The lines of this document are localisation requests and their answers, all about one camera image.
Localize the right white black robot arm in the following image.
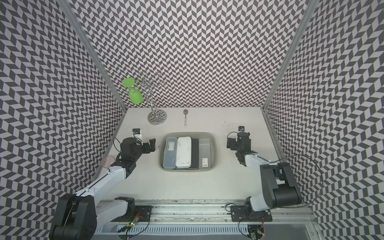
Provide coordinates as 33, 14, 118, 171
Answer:
227, 132, 302, 220

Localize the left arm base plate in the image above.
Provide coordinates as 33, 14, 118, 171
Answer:
112, 205, 153, 222

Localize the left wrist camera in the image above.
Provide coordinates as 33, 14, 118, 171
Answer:
132, 128, 142, 139

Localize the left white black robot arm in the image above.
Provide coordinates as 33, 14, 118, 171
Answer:
49, 137, 156, 240

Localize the green plastic goblet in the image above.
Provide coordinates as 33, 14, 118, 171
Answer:
122, 78, 144, 105

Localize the clear frosted pencil case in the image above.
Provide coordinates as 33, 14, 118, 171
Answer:
163, 137, 178, 170

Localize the metal spoon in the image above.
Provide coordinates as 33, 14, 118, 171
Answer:
183, 109, 189, 128

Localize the aluminium rail frame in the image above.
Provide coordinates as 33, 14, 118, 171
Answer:
94, 201, 323, 240

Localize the pink translucent cup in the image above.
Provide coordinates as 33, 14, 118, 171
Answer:
101, 156, 116, 169

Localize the black pencil case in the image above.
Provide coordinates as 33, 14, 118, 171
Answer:
190, 139, 199, 169

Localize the chrome cup holder stand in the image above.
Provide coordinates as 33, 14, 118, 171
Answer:
138, 71, 167, 126

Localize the white pencil case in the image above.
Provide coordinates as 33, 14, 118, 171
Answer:
176, 137, 192, 169

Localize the grey-green plastic storage box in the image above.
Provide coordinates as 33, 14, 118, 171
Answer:
159, 132, 217, 172

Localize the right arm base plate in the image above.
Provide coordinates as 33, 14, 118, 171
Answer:
230, 205, 273, 223

